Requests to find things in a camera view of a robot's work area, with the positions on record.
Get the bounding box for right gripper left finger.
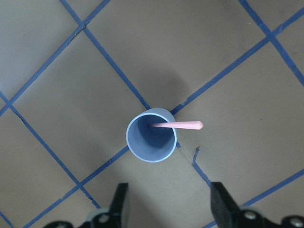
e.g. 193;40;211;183
109;183;130;228

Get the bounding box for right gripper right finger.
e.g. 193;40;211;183
210;182;240;228

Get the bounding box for light blue plastic cup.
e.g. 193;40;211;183
126;108;177;163

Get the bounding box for pink chopstick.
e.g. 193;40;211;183
151;121;204;130

